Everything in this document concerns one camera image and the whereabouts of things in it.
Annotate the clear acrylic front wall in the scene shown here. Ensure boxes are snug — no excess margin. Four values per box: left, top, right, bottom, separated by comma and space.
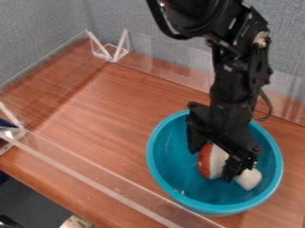
0, 128, 225, 228

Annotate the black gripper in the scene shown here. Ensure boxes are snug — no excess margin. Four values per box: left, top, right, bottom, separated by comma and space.
186, 93, 261, 183

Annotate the clear acrylic left bracket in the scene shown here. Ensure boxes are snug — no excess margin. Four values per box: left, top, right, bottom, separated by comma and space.
0, 102, 24, 156

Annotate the clear acrylic left wall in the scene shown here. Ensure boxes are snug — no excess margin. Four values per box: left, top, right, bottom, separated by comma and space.
0, 29, 88, 88

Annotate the red white toy mushroom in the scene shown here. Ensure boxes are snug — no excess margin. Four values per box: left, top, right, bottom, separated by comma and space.
198, 142, 262, 191

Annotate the black cable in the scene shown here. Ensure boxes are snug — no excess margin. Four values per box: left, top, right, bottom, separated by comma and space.
246, 88, 274, 122

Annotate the clear acrylic corner bracket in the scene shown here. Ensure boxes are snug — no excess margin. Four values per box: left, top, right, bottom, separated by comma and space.
86, 28, 131, 62

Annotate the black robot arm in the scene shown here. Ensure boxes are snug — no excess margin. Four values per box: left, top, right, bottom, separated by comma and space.
146, 0, 273, 182

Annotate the clear acrylic wall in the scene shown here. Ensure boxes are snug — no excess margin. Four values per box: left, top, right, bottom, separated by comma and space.
0, 29, 88, 88
118, 32, 305, 126
0, 128, 225, 228

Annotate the blue plastic bowl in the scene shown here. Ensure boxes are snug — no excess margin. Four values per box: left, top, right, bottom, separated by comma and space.
147, 110, 285, 216

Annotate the clear acrylic back wall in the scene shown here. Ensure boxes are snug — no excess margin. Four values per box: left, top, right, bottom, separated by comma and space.
118, 32, 305, 126

